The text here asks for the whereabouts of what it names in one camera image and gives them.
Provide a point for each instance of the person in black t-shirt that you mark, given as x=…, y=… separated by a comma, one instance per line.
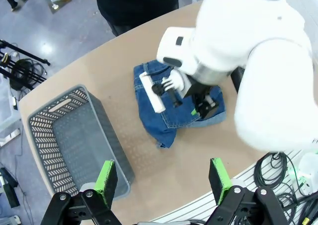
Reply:
x=136, y=6

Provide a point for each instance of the grey plastic woven basket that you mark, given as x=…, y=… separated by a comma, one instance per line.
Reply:
x=74, y=140

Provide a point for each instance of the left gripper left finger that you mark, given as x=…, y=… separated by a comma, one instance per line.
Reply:
x=106, y=182

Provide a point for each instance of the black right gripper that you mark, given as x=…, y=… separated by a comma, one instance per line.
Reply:
x=200, y=89

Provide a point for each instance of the white power adapter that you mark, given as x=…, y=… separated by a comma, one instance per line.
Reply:
x=309, y=170

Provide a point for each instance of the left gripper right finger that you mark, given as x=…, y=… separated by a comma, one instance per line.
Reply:
x=221, y=180

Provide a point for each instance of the blue denim shorts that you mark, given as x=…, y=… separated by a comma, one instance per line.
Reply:
x=174, y=115

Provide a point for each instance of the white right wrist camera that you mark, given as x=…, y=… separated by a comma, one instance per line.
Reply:
x=152, y=96

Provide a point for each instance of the clear plastic storage box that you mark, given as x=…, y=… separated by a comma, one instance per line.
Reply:
x=7, y=115

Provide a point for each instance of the black camera tripod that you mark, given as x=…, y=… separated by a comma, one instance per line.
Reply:
x=22, y=71

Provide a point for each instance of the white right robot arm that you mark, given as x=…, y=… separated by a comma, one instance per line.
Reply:
x=261, y=36

